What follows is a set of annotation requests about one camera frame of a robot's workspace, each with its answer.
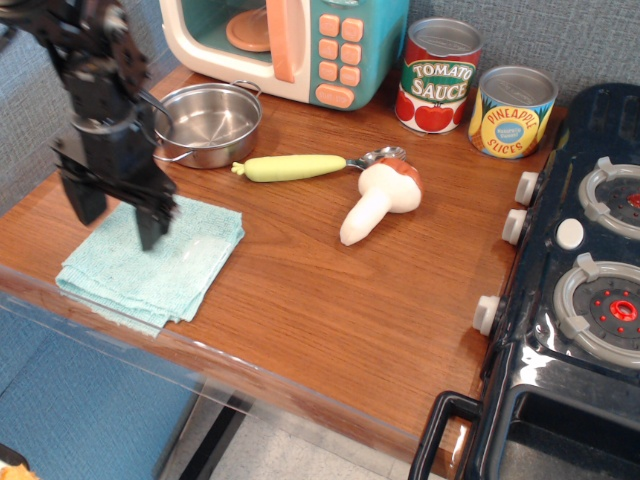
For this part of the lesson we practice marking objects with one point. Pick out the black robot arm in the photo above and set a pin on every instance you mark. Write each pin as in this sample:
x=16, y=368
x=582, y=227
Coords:
x=93, y=53

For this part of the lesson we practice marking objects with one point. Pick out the white round stove button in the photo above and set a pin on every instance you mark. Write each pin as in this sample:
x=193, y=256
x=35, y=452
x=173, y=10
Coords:
x=569, y=234

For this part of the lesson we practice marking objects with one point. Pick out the tomato sauce can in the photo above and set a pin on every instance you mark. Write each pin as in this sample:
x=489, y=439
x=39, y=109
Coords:
x=440, y=63

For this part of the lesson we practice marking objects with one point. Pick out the white stove knob rear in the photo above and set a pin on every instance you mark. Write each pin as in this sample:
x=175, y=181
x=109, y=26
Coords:
x=526, y=187

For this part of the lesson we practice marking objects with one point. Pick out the teal toy microwave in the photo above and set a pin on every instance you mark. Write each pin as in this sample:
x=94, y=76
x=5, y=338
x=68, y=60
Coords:
x=333, y=54

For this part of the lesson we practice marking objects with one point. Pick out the toy mushroom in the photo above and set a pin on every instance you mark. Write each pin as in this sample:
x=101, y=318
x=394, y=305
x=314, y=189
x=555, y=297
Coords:
x=390, y=185

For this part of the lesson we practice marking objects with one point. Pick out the white stove knob front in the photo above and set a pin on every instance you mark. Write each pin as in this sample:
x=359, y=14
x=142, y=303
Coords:
x=485, y=314

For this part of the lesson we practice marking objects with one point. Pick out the black toy stove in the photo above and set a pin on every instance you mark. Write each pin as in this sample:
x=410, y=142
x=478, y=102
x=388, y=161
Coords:
x=560, y=396

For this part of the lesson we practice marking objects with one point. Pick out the grey burner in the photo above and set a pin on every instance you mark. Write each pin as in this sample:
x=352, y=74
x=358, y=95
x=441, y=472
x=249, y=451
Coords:
x=609, y=195
x=596, y=304

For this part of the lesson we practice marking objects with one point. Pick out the white stove knob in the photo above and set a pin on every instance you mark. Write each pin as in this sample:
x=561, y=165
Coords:
x=485, y=314
x=513, y=226
x=526, y=187

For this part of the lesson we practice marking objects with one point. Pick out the grey rear burner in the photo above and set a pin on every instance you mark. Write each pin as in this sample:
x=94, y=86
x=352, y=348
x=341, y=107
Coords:
x=609, y=195

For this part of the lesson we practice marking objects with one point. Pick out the pineapple slices can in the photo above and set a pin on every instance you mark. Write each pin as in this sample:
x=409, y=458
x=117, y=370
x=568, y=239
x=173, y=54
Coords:
x=511, y=112

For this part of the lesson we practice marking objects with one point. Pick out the orange object bottom corner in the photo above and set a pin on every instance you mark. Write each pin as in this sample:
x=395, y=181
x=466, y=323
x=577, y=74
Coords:
x=14, y=466

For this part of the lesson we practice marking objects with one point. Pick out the silver pot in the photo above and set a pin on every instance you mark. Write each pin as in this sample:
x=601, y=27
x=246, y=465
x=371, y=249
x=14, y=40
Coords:
x=208, y=126

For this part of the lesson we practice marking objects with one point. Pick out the white stove knob middle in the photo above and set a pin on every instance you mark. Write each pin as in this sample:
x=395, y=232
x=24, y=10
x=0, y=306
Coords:
x=513, y=226

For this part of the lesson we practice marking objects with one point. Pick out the grey front burner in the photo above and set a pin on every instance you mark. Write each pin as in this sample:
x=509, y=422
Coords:
x=596, y=304

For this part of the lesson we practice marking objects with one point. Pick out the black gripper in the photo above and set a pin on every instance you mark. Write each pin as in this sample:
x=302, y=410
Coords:
x=117, y=160

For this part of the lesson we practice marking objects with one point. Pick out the green handled spoon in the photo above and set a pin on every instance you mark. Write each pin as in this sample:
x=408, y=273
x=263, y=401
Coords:
x=304, y=166

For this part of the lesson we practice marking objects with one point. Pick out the orange microwave plate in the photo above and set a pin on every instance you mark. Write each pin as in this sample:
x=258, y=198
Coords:
x=249, y=31

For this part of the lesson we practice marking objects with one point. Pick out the light blue rag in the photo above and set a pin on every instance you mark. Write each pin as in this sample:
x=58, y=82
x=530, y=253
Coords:
x=145, y=290

